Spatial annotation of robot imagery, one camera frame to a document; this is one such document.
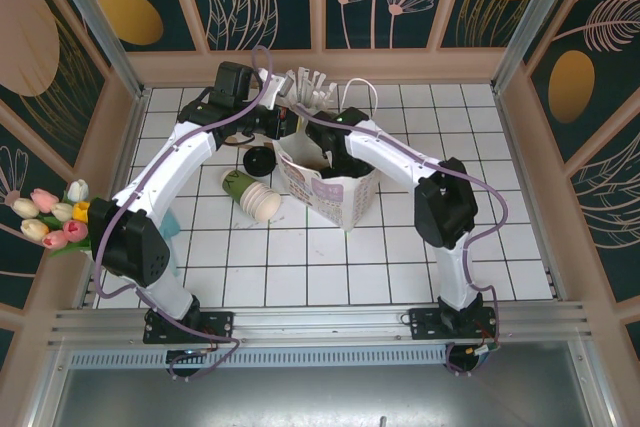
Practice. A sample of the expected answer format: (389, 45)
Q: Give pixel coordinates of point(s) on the white napkin stack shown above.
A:
(270, 94)

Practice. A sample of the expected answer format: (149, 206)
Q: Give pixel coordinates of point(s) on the small green circuit board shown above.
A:
(485, 353)

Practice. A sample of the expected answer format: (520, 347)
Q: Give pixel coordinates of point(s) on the white artificial tulip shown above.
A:
(78, 191)

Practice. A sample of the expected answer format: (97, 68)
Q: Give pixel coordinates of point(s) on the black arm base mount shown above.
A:
(220, 327)
(425, 324)

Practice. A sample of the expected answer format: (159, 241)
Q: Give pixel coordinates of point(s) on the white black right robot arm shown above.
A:
(390, 152)

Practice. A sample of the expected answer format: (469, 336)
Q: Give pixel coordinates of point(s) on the cream artificial tulip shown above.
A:
(62, 212)
(25, 208)
(34, 229)

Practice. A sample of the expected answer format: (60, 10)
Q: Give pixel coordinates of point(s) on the red pink artificial tulip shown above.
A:
(75, 231)

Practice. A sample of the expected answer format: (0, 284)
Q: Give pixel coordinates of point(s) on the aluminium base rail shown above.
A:
(320, 322)

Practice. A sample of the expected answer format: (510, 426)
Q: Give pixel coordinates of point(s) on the aluminium frame post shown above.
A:
(102, 22)
(525, 22)

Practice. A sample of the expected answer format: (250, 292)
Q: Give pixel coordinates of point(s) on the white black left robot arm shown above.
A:
(175, 162)

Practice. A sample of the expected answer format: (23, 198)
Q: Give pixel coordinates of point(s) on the yellow artificial tulip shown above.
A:
(82, 212)

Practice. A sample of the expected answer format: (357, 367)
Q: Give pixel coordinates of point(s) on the black plastic cup lid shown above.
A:
(259, 161)

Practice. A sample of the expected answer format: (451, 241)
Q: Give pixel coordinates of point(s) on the white printed paper bag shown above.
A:
(345, 202)

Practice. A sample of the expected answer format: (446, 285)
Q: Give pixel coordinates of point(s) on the tulip flower bouquet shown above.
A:
(65, 250)

